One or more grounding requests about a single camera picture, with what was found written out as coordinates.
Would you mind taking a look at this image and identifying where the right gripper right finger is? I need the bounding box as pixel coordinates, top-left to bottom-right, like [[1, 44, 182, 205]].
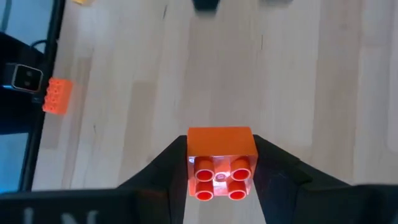
[[252, 134, 355, 224]]

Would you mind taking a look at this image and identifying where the black aluminium table frame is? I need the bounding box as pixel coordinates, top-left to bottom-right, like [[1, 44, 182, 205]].
[[18, 0, 67, 191]]

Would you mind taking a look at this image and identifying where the orange small building block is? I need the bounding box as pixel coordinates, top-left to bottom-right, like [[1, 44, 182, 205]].
[[186, 126, 259, 202]]

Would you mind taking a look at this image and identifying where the small black stereo camera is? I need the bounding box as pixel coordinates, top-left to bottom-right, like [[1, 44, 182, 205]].
[[1, 62, 44, 94]]

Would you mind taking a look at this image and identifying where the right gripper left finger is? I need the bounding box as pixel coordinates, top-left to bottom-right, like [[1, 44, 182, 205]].
[[117, 134, 189, 224]]

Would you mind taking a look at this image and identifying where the orange long building block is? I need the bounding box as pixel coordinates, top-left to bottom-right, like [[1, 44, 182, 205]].
[[42, 77, 74, 116]]

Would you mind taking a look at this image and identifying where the black camera stand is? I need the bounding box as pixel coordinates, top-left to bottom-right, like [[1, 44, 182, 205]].
[[0, 30, 47, 135]]

